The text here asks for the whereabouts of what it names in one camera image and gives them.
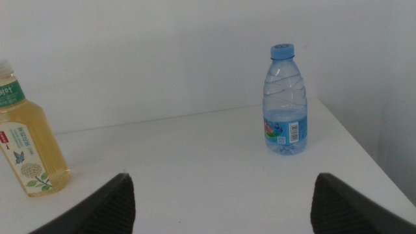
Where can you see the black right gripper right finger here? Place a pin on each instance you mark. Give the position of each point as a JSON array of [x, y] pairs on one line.
[[344, 211]]

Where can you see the clear water bottle blue cap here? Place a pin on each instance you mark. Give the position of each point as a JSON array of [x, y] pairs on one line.
[[285, 120]]

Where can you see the yellow tea bottle green label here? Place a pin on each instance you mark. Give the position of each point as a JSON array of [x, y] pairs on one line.
[[35, 152]]

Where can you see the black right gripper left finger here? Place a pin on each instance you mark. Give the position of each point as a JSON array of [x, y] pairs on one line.
[[107, 211]]

